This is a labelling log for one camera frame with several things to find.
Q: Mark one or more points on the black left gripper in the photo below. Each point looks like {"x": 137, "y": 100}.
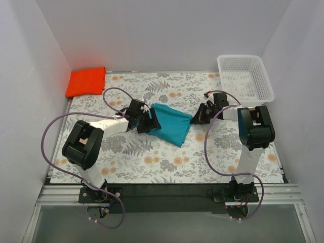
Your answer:
{"x": 151, "y": 119}

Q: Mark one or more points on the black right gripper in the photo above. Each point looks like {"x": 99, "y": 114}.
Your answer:
{"x": 202, "y": 115}

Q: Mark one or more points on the teal t shirt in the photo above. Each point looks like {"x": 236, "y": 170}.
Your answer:
{"x": 175, "y": 125}

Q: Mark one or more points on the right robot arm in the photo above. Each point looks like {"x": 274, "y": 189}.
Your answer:
{"x": 255, "y": 130}

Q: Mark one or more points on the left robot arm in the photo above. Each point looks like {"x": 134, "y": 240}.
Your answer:
{"x": 83, "y": 144}

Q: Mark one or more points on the floral patterned table mat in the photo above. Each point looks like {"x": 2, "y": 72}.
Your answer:
{"x": 208, "y": 155}

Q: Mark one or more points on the white plastic basket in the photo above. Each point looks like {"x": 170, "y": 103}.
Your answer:
{"x": 246, "y": 78}

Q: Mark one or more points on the folded orange t shirt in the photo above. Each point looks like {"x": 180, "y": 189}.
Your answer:
{"x": 89, "y": 81}

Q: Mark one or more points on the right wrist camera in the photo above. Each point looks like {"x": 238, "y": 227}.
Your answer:
{"x": 220, "y": 100}

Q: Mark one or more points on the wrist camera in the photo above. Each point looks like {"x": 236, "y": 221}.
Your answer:
{"x": 136, "y": 109}
{"x": 220, "y": 100}

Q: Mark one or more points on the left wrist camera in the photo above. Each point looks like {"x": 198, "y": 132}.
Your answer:
{"x": 136, "y": 109}

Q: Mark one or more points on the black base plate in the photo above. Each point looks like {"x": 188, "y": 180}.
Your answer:
{"x": 158, "y": 198}

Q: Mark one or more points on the aluminium frame rail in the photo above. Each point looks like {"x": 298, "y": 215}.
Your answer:
{"x": 59, "y": 195}

